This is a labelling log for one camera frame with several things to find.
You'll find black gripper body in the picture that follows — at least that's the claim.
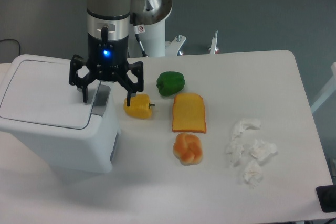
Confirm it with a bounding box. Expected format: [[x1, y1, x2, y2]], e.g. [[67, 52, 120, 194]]
[[87, 35, 128, 82]]

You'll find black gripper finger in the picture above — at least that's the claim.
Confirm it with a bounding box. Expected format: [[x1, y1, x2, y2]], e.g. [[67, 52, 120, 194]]
[[69, 54, 98, 103], [115, 61, 144, 107]]

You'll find white trash can lid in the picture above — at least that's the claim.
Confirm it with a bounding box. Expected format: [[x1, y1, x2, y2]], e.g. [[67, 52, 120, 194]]
[[1, 60, 99, 129]]

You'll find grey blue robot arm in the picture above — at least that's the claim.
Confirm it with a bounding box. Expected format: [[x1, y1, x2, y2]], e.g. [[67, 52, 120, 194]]
[[69, 0, 144, 106]]

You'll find white trash can body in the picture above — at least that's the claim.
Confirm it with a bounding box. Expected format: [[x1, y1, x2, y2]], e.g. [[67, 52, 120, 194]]
[[0, 54, 121, 174]]

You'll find yellow bell pepper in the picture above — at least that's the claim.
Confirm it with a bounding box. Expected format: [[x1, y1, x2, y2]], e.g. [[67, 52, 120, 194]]
[[123, 93, 154, 119]]

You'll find green bell pepper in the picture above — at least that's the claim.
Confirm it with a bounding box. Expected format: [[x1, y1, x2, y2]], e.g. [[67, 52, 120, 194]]
[[156, 71, 185, 97]]

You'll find toast bread slice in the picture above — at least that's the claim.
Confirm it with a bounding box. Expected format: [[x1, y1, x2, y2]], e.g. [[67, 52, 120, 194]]
[[172, 93, 207, 133]]

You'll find knotted bread roll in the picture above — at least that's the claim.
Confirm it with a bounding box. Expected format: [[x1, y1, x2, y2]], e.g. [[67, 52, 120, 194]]
[[173, 133, 203, 166]]

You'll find white table clamp right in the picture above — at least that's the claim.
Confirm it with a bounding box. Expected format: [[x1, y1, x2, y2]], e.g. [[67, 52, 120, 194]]
[[209, 30, 219, 55]]

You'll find crumpled white tissue top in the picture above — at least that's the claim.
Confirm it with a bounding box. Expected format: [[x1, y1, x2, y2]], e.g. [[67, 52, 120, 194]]
[[230, 118, 261, 141]]

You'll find crumpled white tissue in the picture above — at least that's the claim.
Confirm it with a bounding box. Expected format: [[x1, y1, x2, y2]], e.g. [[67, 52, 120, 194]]
[[230, 118, 261, 141], [225, 140, 245, 167], [238, 159, 264, 189], [249, 139, 278, 162]]

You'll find crumpled white tissue left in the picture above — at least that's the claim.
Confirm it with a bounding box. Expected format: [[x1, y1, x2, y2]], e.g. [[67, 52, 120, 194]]
[[225, 140, 245, 167]]

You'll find crumpled white tissue right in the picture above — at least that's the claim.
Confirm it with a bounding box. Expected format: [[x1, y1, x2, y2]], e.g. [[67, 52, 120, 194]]
[[249, 139, 278, 162]]

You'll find crumpled white tissue bottom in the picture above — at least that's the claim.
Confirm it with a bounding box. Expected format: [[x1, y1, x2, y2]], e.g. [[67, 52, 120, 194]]
[[238, 159, 264, 189]]

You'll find white furniture edge right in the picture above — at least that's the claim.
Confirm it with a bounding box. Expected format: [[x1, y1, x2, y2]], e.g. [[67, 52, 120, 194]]
[[310, 62, 335, 114]]

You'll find black device at edge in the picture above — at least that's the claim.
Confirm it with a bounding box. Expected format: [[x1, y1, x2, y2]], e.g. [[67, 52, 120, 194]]
[[316, 185, 336, 213]]

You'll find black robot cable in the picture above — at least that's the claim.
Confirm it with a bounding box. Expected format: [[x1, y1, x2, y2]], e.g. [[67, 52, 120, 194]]
[[132, 12, 149, 58]]

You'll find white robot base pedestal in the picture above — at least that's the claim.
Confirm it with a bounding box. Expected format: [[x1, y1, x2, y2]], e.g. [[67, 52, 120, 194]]
[[129, 0, 173, 58]]

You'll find white table frame bracket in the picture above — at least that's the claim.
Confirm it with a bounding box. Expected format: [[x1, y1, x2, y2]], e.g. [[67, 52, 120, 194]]
[[127, 34, 187, 58]]

